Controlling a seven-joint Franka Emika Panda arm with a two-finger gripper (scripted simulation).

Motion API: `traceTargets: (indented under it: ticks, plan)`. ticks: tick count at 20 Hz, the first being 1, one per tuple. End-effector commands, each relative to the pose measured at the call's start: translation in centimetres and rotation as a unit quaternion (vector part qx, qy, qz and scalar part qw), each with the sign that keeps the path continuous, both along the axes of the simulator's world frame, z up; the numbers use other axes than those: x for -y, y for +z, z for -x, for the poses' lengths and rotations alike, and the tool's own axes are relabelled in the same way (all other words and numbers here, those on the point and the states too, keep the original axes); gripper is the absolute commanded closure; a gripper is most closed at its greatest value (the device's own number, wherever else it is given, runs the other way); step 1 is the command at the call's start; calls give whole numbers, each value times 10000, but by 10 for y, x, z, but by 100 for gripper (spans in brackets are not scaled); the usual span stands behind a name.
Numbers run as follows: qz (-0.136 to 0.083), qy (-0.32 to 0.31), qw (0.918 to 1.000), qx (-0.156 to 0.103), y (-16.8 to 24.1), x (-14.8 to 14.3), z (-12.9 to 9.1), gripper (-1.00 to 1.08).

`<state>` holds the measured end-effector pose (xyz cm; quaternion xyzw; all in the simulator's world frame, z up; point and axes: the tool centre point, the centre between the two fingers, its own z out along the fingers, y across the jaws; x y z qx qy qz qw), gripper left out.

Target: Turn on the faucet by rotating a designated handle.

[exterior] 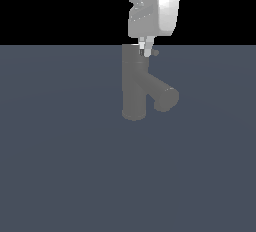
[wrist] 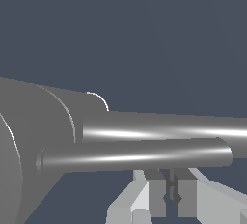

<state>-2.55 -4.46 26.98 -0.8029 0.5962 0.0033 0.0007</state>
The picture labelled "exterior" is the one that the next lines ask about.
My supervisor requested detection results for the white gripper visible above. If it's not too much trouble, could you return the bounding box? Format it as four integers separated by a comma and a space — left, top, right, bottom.
127, 0, 181, 58

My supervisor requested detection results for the grey faucet body with spout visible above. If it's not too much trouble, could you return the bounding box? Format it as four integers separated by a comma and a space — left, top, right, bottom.
121, 43, 180, 122

